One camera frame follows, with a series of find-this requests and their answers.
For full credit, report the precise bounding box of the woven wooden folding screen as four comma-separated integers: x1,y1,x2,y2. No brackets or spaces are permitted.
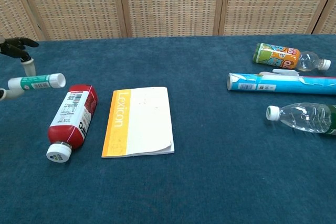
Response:
0,0,336,43

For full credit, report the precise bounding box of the orange green juice bottle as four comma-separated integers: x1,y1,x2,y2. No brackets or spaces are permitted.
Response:
253,42,332,72

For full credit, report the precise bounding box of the yellow white Lexicon notebook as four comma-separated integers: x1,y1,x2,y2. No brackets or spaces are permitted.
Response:
101,86,175,158

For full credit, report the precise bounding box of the blue cardboard roll tube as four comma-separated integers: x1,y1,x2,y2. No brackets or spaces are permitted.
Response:
227,69,336,95

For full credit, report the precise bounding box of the green white glue stick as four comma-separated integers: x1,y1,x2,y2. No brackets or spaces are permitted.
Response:
7,73,66,91

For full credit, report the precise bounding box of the blue table cloth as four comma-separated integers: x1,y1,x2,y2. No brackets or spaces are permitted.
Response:
0,34,336,224

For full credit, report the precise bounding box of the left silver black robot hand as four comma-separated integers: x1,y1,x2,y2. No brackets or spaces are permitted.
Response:
0,37,40,101

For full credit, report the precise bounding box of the clear water bottle green label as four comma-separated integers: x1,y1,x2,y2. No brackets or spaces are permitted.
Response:
266,102,336,136

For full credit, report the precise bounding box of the red white plastic bottle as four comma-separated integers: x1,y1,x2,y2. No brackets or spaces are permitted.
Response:
46,84,99,163

